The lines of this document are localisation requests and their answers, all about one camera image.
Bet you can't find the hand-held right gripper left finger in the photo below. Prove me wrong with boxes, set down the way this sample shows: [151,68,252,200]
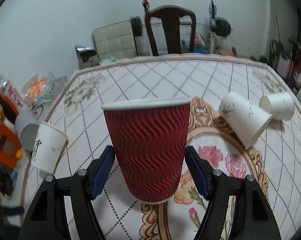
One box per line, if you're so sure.
[18,145,116,240]

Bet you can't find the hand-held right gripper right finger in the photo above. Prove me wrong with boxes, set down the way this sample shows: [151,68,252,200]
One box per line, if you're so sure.
[185,145,282,240]

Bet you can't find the red ribbed paper cup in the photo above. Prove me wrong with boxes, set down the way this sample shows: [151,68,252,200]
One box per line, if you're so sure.
[101,98,192,204]

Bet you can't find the white paper cup black print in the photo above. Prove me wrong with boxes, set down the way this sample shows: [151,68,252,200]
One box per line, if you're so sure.
[31,121,68,174]

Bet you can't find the white paper cup bird print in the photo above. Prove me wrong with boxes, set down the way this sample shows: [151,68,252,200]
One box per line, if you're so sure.
[219,91,273,150]

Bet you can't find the white paper cup speckled print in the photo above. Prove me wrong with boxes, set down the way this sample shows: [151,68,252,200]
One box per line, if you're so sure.
[259,91,295,121]

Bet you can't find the grey cylindrical container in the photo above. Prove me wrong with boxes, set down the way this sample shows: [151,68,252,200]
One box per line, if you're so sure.
[15,111,41,151]

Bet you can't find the floral printed tablecloth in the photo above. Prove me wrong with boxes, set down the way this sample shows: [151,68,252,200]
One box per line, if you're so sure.
[22,53,301,240]

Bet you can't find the orange box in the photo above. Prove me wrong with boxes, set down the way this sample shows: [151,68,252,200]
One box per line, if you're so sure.
[0,124,23,168]

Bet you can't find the clear plastic bag orange contents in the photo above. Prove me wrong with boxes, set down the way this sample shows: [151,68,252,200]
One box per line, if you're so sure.
[21,70,68,110]

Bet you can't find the cardboard box with print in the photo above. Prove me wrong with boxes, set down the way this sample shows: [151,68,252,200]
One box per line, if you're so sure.
[75,45,101,69]

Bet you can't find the beige cushioned chair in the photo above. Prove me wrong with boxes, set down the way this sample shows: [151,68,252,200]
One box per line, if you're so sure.
[92,19,139,61]

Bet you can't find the pink suitcase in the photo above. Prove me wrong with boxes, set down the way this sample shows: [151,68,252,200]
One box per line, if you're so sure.
[277,54,294,78]

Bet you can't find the dark wooden chair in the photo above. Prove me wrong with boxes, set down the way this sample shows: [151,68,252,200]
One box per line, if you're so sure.
[144,5,197,56]

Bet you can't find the barbell with black plates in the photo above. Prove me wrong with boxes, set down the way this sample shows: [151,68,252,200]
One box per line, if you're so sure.
[129,16,234,37]

